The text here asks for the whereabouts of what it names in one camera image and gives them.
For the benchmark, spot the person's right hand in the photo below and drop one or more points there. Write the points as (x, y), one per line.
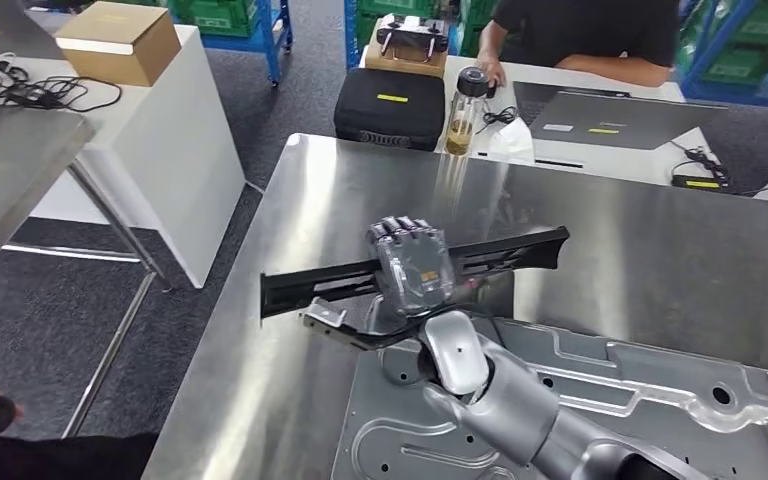
(493, 69)

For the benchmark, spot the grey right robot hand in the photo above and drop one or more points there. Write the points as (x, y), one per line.
(414, 272)

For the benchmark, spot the black plastic plate bracket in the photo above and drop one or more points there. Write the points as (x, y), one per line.
(550, 246)

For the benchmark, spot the person's left forearm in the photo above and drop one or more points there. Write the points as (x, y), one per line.
(616, 69)

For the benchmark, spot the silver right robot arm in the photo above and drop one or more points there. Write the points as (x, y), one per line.
(510, 411)

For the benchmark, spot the person's right forearm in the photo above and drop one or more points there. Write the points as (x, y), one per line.
(490, 40)

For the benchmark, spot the clear bottle black lid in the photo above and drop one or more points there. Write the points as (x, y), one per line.
(470, 83)

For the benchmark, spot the white crumpled tissue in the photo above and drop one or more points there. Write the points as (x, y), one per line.
(513, 142)

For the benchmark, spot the small cardboard box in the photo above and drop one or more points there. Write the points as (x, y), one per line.
(404, 65)

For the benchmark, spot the black white handheld controller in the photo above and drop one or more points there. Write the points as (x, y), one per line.
(410, 30)

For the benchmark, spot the person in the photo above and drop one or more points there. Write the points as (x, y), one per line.
(589, 26)
(59, 460)

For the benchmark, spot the black carry case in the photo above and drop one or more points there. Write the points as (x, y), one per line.
(390, 119)

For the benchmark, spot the grey laptop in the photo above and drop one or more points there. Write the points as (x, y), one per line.
(622, 122)
(0, 20)

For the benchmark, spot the black power adapter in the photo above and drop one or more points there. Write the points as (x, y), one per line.
(698, 183)

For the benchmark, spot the white cabinet desk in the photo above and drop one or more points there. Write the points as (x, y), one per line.
(178, 166)

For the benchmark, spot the stamped sheet metal panel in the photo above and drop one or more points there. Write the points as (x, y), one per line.
(656, 424)

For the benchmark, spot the brown cardboard box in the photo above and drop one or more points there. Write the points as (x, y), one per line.
(119, 53)

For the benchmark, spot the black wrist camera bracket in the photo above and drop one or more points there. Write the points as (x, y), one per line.
(364, 343)

